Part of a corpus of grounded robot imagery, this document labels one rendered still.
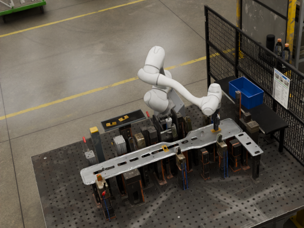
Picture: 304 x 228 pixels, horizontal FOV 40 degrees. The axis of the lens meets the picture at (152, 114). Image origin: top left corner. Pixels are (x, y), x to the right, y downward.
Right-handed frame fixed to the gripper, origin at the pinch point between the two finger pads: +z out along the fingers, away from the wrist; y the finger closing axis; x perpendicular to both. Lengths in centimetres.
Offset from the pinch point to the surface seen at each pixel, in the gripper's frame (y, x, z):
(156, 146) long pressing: -6, -52, 5
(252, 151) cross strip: 36.1, 12.6, 5.2
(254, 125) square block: 14.6, 27.4, -0.9
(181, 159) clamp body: 21.7, -41.4, 1.1
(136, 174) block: 20, -78, 2
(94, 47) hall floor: -406, -20, 102
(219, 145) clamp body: 21.5, -8.1, 1.2
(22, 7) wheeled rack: -605, -111, 74
